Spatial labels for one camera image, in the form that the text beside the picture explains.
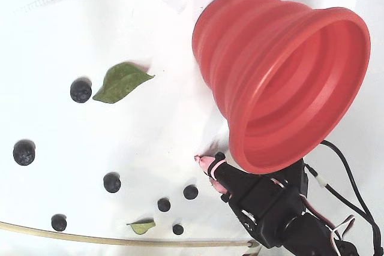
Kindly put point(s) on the red collapsible silicone cup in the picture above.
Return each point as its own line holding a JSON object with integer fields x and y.
{"x": 270, "y": 58}

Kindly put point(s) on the oval green leaf with stem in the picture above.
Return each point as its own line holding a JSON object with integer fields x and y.
{"x": 141, "y": 226}

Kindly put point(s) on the dark blueberry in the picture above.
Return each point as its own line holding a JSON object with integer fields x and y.
{"x": 58, "y": 222}
{"x": 178, "y": 229}
{"x": 112, "y": 183}
{"x": 80, "y": 91}
{"x": 190, "y": 192}
{"x": 24, "y": 152}
{"x": 163, "y": 204}

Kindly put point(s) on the large dark green leaf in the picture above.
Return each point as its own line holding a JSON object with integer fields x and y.
{"x": 120, "y": 83}

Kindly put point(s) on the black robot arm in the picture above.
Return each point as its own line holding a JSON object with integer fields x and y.
{"x": 312, "y": 235}

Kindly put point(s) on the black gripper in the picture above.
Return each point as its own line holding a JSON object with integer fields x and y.
{"x": 260, "y": 193}

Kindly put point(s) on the thin wooden stick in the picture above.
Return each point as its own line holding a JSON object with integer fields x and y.
{"x": 120, "y": 241}

